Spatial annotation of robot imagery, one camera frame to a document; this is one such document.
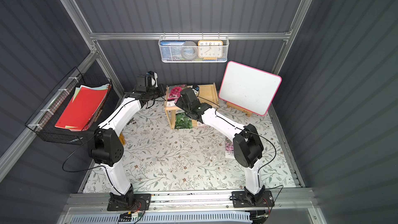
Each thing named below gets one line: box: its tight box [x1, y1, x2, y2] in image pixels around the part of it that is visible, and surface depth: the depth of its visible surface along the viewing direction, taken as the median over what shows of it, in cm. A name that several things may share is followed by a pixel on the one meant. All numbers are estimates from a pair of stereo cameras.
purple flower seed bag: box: [224, 135, 235, 159], surface depth 92 cm
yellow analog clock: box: [197, 39, 224, 61], surface depth 91 cm
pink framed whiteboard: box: [218, 60, 282, 117], surface depth 99 cm
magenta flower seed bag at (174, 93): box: [166, 84, 188, 107], surface depth 93 cm
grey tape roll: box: [180, 40, 198, 61], surface depth 90 cm
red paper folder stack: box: [54, 83, 110, 132], surface depth 74 cm
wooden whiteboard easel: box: [225, 101, 253, 118], surface depth 108 cm
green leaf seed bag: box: [174, 112, 193, 130], surface depth 103 cm
